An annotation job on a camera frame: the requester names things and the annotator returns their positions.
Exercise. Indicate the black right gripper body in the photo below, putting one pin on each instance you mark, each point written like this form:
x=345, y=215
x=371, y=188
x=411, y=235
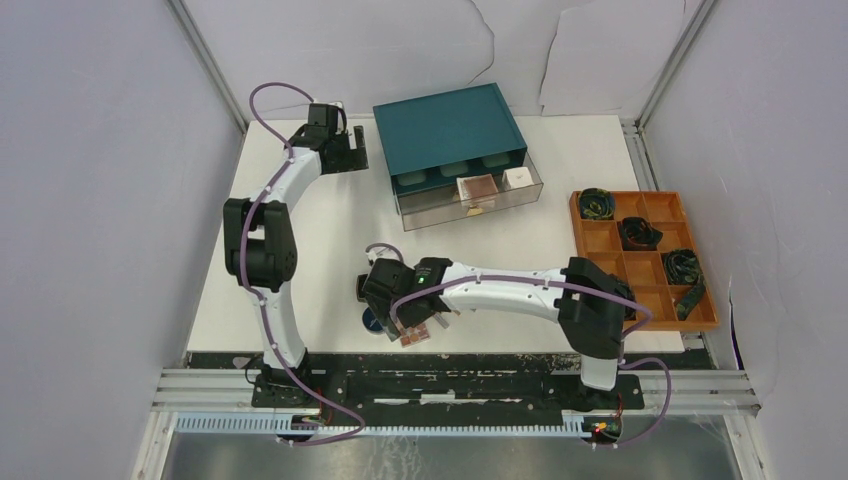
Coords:
x=382, y=307

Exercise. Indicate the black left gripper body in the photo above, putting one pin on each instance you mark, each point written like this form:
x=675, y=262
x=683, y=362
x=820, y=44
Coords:
x=340, y=139

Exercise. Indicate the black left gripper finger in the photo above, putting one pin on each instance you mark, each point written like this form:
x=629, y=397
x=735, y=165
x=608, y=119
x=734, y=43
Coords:
x=356, y=160
x=358, y=138

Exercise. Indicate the eyeshadow palette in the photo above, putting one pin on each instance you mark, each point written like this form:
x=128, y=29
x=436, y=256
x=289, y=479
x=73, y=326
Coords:
x=414, y=335

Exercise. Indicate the clear acrylic drawer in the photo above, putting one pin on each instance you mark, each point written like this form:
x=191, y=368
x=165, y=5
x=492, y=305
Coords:
x=430, y=197

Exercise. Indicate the brown square blush compact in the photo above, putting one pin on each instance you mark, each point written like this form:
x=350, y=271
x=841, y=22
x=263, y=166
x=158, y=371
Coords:
x=477, y=188

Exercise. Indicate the white cube box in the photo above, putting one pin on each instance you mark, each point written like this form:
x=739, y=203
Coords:
x=517, y=178

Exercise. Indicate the black square powder compact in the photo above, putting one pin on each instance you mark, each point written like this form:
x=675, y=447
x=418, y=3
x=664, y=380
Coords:
x=359, y=290

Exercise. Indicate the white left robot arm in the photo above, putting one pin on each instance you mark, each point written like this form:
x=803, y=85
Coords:
x=259, y=243

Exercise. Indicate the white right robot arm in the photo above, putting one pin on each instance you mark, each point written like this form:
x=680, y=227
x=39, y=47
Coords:
x=589, y=305

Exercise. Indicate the round blue tin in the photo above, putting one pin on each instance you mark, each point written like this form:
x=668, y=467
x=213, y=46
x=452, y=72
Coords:
x=371, y=323

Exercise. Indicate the red silver lip pencil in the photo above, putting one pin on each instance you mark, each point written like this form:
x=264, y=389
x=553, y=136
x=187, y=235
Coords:
x=441, y=320

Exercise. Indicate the teal drawer organizer box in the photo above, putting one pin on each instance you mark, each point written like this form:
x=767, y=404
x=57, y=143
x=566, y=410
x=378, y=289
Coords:
x=430, y=141

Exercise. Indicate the rolled dark tie top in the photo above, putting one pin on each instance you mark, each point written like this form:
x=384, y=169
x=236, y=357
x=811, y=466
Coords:
x=596, y=204

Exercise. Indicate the rolled dark tie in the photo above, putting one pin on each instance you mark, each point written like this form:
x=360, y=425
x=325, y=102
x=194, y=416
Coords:
x=682, y=268
x=637, y=234
x=596, y=204

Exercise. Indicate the rolled dark tie middle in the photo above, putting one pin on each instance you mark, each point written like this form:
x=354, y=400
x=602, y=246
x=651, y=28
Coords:
x=637, y=234

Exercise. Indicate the rolled dark tie right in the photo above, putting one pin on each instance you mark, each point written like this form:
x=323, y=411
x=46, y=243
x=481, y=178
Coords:
x=682, y=268

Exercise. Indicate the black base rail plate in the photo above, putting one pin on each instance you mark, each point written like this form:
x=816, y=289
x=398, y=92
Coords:
x=477, y=390

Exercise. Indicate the aluminium frame rail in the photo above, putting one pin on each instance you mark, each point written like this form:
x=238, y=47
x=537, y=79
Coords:
x=204, y=55

